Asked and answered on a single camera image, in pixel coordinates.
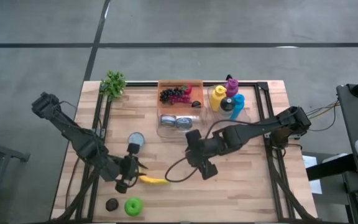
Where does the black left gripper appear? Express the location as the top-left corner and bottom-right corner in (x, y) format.
(114, 142), (149, 194)

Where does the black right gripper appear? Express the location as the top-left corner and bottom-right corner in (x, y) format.
(185, 129), (219, 181)

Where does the yellow toy banana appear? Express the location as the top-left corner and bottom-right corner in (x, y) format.
(139, 175), (171, 186)

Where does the tuna can teal label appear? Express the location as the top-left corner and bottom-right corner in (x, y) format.
(127, 132), (146, 147)

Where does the tuna can red blue label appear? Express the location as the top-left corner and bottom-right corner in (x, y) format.
(160, 114), (177, 128)

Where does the clear bottle black cap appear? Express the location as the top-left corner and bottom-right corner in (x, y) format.
(218, 96), (237, 121)

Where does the yellow plastic sports bottle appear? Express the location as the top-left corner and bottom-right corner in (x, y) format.
(210, 85), (227, 112)

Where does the red toy grape bunch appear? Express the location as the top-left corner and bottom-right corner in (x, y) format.
(168, 94), (193, 106)

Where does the blue plastic sports bottle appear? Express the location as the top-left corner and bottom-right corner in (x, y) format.
(229, 93), (246, 121)

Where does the black toy grape bunch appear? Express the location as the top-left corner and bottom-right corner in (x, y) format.
(159, 87), (185, 104)

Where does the purple plastic sports bottle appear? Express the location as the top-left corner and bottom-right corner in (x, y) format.
(224, 78), (240, 98)

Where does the clear plastic bin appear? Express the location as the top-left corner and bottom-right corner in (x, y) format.
(156, 105), (209, 139)
(206, 83), (252, 131)

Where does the green toy apple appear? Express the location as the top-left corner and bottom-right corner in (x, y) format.
(124, 197), (144, 217)

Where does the orange plastic bin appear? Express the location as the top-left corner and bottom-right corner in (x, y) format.
(157, 79), (206, 117)

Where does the green plant white pot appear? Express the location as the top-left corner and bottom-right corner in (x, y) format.
(99, 70), (127, 103)

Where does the white paper sheet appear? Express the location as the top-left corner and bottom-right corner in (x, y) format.
(301, 154), (323, 195)

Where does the dark grey cart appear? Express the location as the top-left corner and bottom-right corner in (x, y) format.
(336, 83), (358, 224)

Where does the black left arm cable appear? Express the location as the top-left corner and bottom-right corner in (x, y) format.
(50, 100), (105, 147)

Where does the black aluminium table frame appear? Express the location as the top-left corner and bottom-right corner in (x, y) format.
(51, 81), (319, 223)

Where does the yellow and black cable bundle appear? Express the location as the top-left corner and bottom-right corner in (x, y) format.
(305, 99), (341, 132)

